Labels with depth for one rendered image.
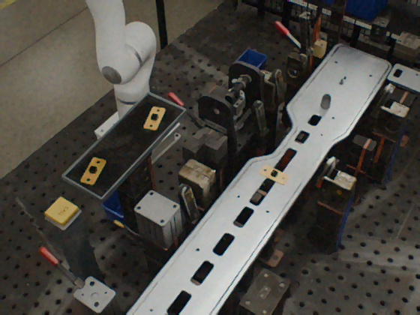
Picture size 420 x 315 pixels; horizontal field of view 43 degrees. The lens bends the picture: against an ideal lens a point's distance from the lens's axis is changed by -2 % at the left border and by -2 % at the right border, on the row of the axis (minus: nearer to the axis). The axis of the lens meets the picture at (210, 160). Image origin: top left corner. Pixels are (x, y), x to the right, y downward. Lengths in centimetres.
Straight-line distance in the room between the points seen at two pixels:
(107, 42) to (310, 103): 67
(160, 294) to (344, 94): 91
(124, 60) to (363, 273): 100
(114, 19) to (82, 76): 187
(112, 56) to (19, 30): 238
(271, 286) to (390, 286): 54
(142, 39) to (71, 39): 208
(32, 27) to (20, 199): 216
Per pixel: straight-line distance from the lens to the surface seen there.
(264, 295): 137
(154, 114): 154
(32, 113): 336
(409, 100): 194
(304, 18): 180
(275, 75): 175
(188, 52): 247
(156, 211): 140
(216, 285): 141
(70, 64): 363
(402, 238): 193
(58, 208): 140
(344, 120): 179
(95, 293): 137
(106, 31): 168
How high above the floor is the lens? 226
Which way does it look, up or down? 50 degrees down
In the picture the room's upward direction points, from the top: 2 degrees counter-clockwise
